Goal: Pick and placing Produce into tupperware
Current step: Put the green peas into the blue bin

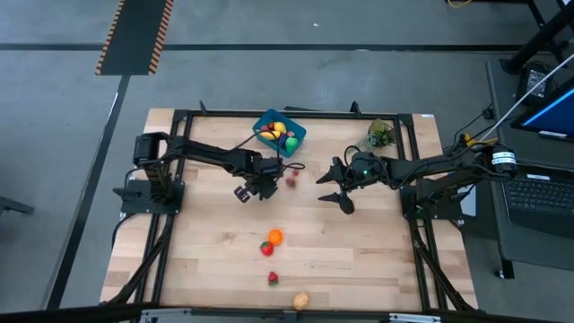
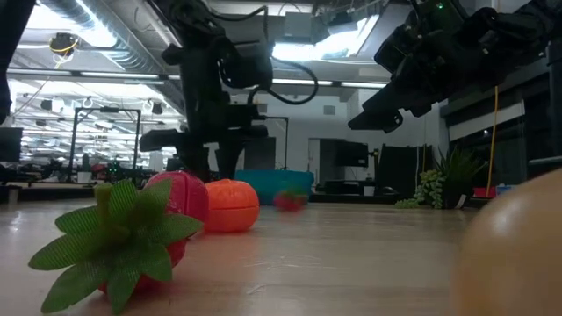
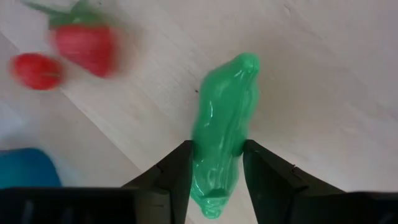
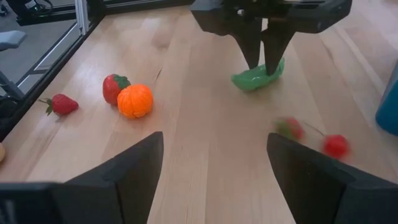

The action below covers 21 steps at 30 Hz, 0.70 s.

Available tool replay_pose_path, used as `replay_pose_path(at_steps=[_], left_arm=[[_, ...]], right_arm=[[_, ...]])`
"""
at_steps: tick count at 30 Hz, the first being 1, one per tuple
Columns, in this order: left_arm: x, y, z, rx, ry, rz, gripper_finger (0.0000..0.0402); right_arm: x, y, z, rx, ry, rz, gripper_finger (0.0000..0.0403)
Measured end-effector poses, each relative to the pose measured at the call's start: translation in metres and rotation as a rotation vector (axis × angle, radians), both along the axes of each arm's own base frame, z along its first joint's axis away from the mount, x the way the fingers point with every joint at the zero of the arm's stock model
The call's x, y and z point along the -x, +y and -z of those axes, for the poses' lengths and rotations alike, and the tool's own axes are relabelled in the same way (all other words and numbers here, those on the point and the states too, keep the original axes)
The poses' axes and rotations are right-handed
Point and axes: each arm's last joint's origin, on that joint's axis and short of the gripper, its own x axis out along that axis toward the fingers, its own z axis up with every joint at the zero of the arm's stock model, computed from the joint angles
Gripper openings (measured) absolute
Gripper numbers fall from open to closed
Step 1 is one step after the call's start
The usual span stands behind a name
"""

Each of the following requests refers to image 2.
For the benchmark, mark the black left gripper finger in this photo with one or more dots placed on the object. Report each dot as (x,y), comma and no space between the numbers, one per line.
(197,163)
(228,158)

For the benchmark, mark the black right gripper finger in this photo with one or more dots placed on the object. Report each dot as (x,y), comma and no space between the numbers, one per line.
(377,122)
(399,98)

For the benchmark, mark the red toy strawberry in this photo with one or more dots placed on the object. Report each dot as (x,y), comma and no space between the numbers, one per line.
(123,228)
(290,201)

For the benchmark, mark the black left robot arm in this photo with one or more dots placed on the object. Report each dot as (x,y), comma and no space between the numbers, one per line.
(202,66)

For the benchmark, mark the red plastic fruit green cap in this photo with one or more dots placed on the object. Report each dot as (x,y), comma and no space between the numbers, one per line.
(189,197)

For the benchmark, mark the dark monitor screen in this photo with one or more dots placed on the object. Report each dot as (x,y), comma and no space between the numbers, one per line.
(351,153)

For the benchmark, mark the ceiling strip light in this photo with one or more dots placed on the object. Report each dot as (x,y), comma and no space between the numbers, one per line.
(360,84)

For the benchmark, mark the orange plastic toy tangerine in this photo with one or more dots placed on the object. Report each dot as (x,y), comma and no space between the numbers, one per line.
(232,206)

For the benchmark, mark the black panel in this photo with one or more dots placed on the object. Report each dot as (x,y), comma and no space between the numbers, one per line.
(404,171)

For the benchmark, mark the blue plastic container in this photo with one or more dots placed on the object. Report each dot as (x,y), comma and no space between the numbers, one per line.
(281,180)

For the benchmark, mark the potted succulent plant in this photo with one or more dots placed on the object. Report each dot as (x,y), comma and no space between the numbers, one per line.
(456,175)

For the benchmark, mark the red box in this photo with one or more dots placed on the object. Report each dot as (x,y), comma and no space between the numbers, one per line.
(483,192)

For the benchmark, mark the black monitor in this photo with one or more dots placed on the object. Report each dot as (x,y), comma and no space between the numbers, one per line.
(11,145)

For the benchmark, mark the tan toy bread bun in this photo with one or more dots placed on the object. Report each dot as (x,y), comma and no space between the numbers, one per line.
(513,254)

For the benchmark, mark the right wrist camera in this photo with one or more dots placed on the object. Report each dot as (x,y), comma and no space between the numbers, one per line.
(434,15)

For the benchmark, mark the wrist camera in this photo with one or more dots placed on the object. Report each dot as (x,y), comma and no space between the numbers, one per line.
(434,15)
(248,66)

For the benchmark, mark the black frame stand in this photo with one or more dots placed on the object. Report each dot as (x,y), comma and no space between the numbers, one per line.
(105,109)
(286,145)

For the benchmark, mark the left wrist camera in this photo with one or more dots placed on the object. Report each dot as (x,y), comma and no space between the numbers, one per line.
(248,66)

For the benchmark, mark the black aluminium table frame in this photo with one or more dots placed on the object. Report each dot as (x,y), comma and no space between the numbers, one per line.
(555,109)

